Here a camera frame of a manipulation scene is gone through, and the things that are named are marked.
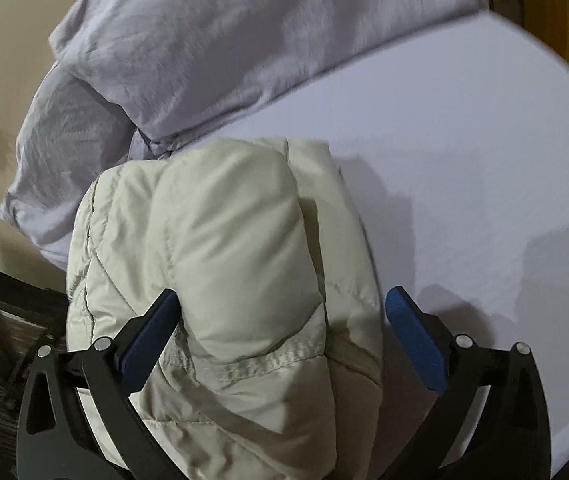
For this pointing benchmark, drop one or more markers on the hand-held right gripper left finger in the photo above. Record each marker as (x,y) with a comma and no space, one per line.
(147,340)

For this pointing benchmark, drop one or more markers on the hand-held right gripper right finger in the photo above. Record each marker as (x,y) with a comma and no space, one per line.
(414,340)

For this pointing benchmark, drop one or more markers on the white puffer jacket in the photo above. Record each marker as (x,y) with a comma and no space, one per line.
(229,240)

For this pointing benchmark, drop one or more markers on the lavender bed sheet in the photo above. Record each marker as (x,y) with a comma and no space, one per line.
(464,160)

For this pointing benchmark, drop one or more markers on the lavender pillow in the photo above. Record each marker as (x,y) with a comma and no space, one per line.
(64,170)

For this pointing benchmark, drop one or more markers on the lavender duvet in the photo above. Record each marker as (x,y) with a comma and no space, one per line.
(264,35)

